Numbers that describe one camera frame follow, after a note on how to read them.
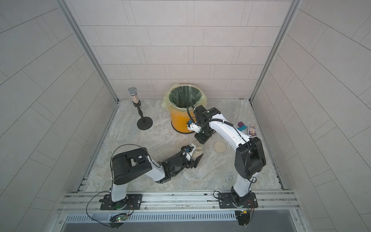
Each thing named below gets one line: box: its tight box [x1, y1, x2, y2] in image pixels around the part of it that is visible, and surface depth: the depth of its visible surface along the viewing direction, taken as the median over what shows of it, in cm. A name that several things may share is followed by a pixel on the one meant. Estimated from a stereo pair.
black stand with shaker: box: [127, 86, 154, 131], surface depth 96 cm
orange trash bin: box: [168, 84, 203, 134], surface depth 93 cm
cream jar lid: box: [213, 140, 228, 154], surface depth 91 cm
